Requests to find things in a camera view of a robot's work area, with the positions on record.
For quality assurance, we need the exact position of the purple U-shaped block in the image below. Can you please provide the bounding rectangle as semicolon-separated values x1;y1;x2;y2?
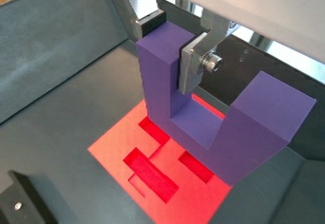
138;22;316;185

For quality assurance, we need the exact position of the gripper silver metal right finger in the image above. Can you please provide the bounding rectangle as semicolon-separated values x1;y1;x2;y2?
178;10;233;95

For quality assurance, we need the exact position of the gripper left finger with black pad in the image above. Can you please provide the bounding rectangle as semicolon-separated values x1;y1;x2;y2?
118;0;166;41

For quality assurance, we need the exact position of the red board with cutouts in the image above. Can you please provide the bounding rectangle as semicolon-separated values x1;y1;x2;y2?
87;103;231;224

